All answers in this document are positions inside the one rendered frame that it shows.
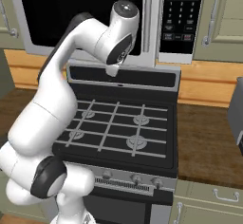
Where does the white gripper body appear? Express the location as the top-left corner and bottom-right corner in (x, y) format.
(104, 63), (121, 78)

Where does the white microwave oven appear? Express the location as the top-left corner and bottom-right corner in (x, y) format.
(8, 0), (207, 68)

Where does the microwave door with black window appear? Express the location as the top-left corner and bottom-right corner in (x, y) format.
(8, 0), (160, 68)

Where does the black oven door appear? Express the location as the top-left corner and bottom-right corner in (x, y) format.
(83, 193), (153, 224)

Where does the black gas stove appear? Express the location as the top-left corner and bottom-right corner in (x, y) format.
(51, 60), (183, 224)

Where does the silver stove knob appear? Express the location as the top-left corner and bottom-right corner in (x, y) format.
(101, 169), (113, 181)
(150, 177), (164, 189)
(130, 173), (143, 186)

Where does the grey countertop appliance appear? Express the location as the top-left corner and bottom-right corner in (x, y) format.
(226, 77), (243, 155)

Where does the green drawer front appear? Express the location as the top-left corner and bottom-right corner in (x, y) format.
(175, 179), (243, 211)

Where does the silver microwave door handle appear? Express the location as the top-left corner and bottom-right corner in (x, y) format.
(142, 0), (154, 53)

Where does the green wall cupboard door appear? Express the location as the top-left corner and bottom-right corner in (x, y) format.
(0, 0), (26, 50)
(193, 0), (243, 64)

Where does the silver cupboard handle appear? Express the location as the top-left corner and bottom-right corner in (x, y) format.
(0, 0), (19, 39)
(201, 0), (223, 47)
(174, 201), (184, 224)

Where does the silver drawer handle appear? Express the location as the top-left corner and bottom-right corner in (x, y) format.
(213, 188), (241, 203)

